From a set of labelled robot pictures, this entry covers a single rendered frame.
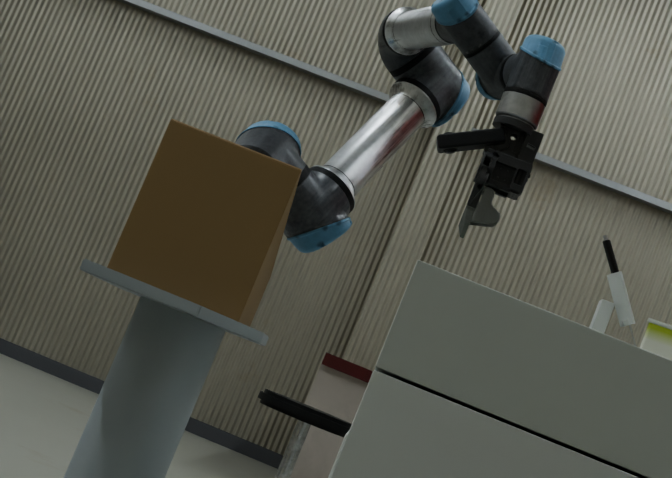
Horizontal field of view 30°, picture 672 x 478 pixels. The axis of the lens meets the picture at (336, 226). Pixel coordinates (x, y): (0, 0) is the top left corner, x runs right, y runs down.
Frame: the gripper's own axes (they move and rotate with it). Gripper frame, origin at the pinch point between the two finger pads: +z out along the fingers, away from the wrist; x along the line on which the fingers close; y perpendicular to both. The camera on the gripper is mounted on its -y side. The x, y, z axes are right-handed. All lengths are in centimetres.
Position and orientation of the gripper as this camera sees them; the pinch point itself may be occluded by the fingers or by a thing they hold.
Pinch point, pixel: (460, 228)
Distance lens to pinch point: 209.4
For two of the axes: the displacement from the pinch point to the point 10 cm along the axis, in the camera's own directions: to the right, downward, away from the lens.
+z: -3.7, 9.2, -1.3
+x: 0.2, 1.5, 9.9
